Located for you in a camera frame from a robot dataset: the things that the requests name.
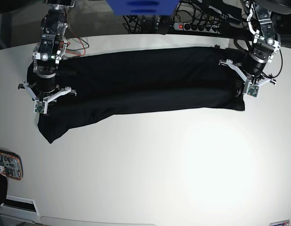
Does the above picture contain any white power strip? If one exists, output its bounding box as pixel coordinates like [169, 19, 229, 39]
[173, 22, 220, 34]

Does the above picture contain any black round object at left edge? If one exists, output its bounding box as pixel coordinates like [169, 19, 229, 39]
[0, 174, 8, 205]

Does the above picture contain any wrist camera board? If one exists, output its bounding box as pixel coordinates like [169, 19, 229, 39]
[245, 83, 260, 97]
[34, 100, 48, 114]

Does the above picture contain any black T-shirt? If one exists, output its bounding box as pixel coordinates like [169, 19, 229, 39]
[38, 47, 245, 143]

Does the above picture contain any white tray with black slot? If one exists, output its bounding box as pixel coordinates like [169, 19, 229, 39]
[0, 195, 39, 223]

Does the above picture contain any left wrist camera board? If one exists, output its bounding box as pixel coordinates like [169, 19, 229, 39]
[245, 83, 260, 97]

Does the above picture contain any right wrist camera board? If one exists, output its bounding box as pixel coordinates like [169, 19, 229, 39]
[34, 100, 48, 114]

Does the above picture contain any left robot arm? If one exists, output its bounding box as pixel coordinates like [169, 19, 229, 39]
[219, 0, 281, 97]

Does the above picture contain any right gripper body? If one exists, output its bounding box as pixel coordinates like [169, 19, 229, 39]
[17, 75, 77, 103]

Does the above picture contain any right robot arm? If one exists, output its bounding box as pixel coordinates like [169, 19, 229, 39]
[18, 0, 76, 104]

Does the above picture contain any small printed package corner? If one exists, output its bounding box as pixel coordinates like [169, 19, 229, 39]
[269, 220, 290, 226]

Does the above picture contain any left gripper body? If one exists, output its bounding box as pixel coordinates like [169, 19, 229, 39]
[219, 53, 277, 87]

